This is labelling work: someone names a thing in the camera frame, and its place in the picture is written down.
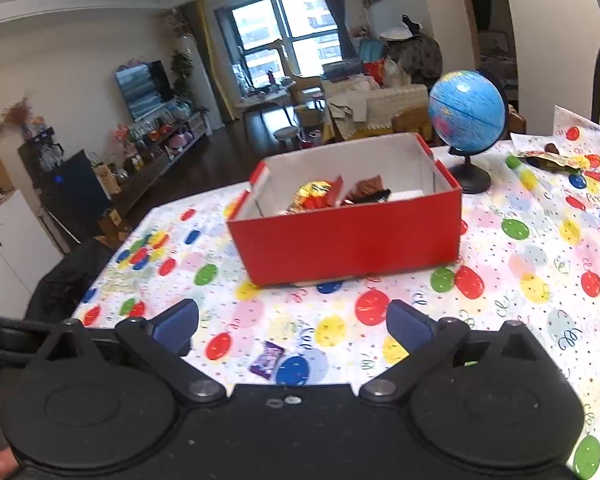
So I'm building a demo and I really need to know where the purple candy wrapper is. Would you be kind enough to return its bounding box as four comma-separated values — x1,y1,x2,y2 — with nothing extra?
249,341,285,379

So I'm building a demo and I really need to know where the brown Oreo snack bag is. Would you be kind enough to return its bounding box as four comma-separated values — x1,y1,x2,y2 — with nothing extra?
342,174,391,205

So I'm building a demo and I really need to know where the red yellow chips bag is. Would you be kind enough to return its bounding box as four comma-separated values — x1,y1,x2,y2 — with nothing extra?
286,176,343,214

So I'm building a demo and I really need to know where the person's hand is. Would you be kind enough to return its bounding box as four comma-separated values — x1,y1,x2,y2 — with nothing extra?
0,448,19,480

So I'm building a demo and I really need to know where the red cardboard box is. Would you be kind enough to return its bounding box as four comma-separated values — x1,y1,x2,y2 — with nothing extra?
227,133,462,286

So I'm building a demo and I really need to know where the balloon pattern tablecloth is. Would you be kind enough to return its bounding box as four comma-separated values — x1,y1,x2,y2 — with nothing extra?
76,107,600,479

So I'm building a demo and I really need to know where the TV cabinet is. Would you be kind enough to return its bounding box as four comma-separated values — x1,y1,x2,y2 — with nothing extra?
106,110,211,216

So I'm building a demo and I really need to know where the snack wrapper near globe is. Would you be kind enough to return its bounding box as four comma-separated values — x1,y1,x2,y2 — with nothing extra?
513,148,584,174

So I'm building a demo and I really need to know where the blue desk globe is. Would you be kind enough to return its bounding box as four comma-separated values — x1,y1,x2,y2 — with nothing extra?
428,70,508,194

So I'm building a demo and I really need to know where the small round stool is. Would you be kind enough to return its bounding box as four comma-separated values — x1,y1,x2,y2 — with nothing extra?
273,126,300,148

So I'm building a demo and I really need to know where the sofa with cream cover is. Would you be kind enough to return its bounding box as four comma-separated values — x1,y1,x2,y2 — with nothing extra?
321,74,428,142

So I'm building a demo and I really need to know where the television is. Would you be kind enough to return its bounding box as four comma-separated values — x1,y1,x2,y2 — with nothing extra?
114,61,174,122

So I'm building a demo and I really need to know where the coffee table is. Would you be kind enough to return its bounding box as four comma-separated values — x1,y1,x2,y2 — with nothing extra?
235,86,294,136

